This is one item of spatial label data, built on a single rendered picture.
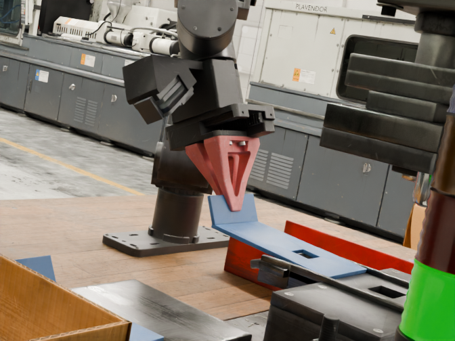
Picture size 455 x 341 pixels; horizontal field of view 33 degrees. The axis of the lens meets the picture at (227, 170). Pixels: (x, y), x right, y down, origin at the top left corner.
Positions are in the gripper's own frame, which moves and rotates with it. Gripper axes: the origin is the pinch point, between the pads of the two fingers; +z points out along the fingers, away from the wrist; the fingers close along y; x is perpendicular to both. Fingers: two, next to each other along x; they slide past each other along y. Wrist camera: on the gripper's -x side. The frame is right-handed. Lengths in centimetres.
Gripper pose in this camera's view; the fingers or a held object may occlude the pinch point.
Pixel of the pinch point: (232, 203)
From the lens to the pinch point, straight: 79.1
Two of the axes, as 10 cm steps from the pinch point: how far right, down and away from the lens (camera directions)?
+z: 1.6, 9.8, -1.3
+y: 7.4, -2.1, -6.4
